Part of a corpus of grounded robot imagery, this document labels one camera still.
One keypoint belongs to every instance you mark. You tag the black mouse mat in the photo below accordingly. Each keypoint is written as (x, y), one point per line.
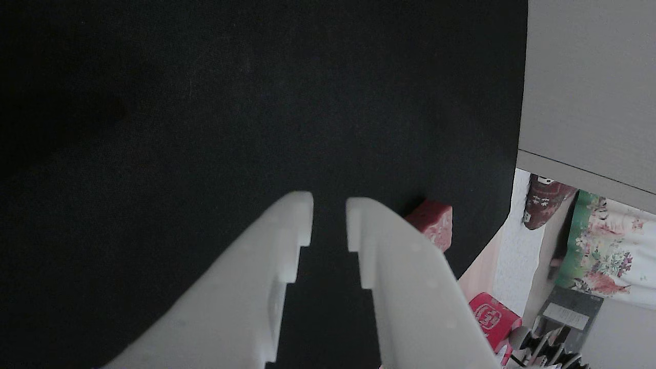
(205, 102)

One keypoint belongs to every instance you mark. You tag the red-brown toy block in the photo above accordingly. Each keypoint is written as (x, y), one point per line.
(435, 220)

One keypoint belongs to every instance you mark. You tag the dark red patterned cloth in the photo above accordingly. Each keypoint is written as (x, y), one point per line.
(543, 205)

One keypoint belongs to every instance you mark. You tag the grey box with label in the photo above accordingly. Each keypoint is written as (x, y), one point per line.
(569, 312)

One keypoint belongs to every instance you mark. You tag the pale grey cabinet panel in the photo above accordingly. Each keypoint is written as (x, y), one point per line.
(589, 77)

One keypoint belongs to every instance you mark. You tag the red box with white print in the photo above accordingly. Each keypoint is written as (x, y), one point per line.
(492, 318)

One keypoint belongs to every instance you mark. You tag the green floral cloth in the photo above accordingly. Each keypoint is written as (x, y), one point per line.
(610, 246)

